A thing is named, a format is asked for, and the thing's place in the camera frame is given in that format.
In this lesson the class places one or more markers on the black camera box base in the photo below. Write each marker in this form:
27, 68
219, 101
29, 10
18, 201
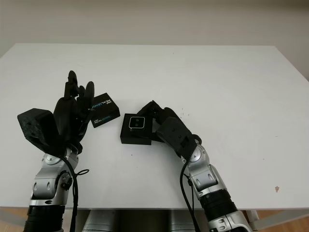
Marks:
136, 137

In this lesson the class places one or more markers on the black RealSense box lid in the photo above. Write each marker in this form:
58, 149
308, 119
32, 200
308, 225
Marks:
106, 108

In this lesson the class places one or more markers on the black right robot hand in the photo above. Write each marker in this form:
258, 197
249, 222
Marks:
164, 113

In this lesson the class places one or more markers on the grey robot torso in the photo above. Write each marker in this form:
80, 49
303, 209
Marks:
144, 221

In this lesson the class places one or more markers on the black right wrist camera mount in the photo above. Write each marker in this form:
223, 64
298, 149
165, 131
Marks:
176, 135

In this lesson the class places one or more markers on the small silver camera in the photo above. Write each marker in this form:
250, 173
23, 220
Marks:
136, 122

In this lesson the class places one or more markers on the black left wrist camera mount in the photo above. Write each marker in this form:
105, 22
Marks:
33, 125

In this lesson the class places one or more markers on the white table leg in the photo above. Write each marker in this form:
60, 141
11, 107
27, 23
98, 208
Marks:
253, 216

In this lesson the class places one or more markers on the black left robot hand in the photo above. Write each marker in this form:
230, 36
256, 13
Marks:
66, 116

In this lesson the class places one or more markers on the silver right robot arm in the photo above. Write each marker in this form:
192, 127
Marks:
207, 178

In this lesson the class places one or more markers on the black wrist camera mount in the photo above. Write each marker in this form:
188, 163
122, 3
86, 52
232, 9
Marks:
33, 125
176, 135

